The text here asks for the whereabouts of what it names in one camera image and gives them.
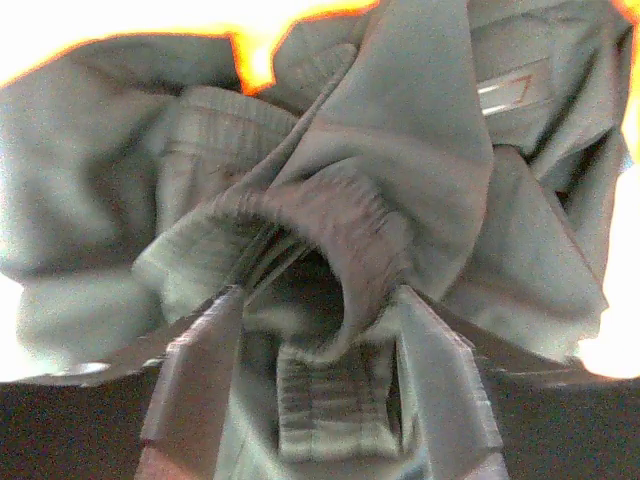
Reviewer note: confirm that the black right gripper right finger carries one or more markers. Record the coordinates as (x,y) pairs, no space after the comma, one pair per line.
(488,410)

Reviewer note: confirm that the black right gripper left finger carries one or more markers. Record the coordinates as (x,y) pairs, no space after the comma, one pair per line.
(154,409)

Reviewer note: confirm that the dark navy shorts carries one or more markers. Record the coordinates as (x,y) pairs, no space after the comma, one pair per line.
(491,126)

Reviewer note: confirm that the black shorts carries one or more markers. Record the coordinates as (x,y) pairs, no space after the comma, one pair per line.
(139,185)

